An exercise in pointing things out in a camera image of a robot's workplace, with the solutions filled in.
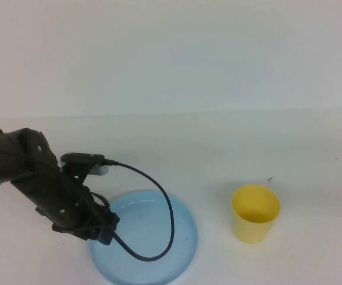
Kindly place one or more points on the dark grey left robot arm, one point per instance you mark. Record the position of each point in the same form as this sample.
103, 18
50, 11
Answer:
1, 160

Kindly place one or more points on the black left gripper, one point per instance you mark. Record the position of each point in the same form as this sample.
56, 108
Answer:
61, 202

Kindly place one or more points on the yellow plastic cup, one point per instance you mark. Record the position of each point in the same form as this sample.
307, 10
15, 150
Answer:
254, 234

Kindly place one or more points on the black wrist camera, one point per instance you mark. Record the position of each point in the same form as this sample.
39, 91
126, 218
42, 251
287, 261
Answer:
82, 157

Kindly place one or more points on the light blue round plate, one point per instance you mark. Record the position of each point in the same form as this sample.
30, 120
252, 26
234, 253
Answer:
147, 213

